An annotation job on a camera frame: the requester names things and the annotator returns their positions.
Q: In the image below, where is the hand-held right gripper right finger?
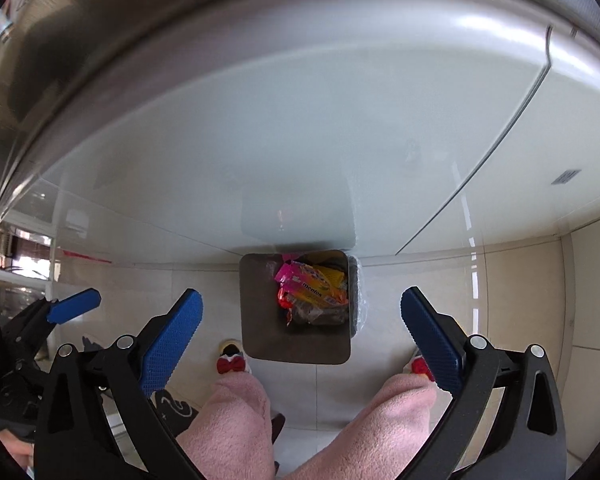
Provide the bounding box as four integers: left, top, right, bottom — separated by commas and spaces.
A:
397, 286, 568, 480

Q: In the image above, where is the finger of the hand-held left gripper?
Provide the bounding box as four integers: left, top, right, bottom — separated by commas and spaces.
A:
2, 287, 102, 361

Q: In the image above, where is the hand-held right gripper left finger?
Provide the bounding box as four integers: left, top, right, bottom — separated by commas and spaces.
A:
32, 287, 208, 480

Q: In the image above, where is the grey square waste bin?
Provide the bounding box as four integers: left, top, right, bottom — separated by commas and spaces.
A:
239, 249, 368, 366

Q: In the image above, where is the red snack wrapper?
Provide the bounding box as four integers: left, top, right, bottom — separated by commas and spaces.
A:
277, 285, 299, 312

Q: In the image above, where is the colourful candy packet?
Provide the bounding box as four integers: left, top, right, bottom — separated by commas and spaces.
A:
274, 260, 350, 308

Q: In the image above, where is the white slipper red bow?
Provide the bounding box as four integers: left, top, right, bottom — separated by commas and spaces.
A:
215, 339, 253, 376
402, 347, 436, 382

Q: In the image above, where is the black patterned floor mat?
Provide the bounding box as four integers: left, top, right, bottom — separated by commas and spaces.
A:
150, 385, 202, 436

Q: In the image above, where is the person's right leg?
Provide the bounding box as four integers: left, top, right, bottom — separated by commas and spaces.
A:
280, 375, 438, 480

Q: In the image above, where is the person's leg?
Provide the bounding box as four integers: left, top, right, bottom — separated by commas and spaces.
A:
176, 374, 282, 480
280, 375, 438, 480

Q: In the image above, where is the person's left leg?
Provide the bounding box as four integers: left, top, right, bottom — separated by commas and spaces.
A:
176, 374, 282, 480

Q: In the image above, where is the white cabinet door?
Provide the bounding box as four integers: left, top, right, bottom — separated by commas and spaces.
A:
395, 25, 600, 256
0, 25, 552, 271

